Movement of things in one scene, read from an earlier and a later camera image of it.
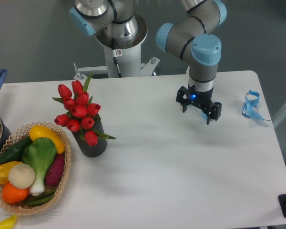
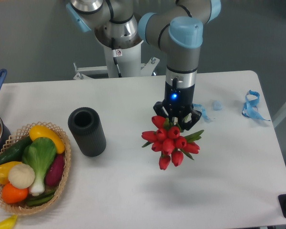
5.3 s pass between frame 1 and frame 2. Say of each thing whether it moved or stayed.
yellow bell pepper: stayed
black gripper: moved
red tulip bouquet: moved
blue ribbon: stayed
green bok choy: stayed
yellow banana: stayed
